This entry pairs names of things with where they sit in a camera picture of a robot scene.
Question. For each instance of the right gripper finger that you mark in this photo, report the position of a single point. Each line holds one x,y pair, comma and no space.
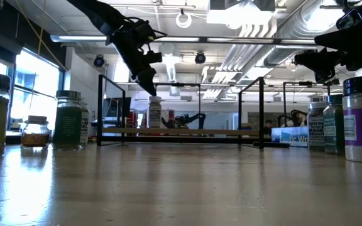
320,64
341,40

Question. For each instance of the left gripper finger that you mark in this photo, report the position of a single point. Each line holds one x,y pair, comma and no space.
148,81

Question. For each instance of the small cork-top glass jar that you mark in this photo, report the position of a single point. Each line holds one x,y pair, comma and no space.
36,135

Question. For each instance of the blue background robot arm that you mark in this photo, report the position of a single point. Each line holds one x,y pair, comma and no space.
196,118

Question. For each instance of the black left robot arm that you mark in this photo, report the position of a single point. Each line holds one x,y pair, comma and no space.
99,12

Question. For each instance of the black metal wooden shelf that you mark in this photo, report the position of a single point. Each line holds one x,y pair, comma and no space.
181,132

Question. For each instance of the dark computer monitor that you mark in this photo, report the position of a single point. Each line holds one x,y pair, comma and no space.
116,108

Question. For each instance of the red background cabinet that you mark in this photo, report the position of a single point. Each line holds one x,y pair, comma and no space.
132,120

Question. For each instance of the long ceiling light bar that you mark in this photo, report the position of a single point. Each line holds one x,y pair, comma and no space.
80,38

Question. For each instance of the person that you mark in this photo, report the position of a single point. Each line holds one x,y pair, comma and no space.
298,118
267,128

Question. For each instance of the blue plastic wrap box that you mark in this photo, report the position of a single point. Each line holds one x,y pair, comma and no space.
289,136

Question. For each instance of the white ceiling air unit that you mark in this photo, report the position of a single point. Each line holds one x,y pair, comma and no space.
240,14

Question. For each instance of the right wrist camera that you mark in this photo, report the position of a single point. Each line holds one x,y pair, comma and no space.
349,19

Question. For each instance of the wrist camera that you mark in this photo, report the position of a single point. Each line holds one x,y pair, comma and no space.
152,58
349,19

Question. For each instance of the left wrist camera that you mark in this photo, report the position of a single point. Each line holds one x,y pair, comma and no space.
152,58

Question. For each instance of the silver corrugated ventilation duct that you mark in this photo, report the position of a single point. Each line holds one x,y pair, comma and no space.
289,31

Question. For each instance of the black background rig frame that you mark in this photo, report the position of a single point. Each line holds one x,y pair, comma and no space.
284,103

